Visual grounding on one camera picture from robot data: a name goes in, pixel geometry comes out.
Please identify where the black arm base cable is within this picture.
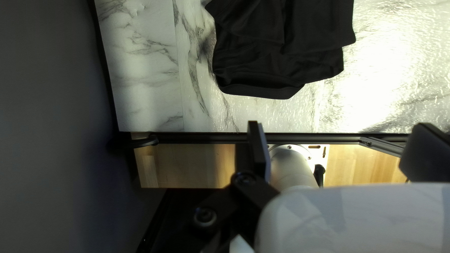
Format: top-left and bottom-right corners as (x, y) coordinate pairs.
(314, 164), (326, 188)

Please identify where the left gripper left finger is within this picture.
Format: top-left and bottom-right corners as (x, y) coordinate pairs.
(193, 121), (281, 246)

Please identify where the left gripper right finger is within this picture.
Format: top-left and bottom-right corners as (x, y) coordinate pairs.
(399, 123), (450, 182)

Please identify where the silver mounting plate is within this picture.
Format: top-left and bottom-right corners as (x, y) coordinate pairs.
(266, 143), (331, 167)

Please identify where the black t-shirt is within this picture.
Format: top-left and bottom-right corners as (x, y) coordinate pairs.
(205, 0), (356, 100)

